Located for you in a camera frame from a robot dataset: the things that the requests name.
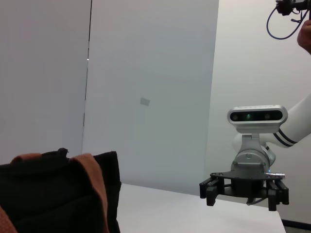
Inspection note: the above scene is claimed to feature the person's bare hand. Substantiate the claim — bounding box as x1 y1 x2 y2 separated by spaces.
296 19 311 55

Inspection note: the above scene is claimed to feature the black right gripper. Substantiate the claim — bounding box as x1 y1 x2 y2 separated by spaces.
199 170 290 212

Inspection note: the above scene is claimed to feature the black fabric food bag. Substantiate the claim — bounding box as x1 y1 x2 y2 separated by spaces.
0 147 122 233

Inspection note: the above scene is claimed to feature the silver right gripper connector cable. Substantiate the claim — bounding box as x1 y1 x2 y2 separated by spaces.
245 171 286 206

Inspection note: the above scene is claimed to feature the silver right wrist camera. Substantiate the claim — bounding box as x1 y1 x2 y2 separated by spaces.
227 104 289 134

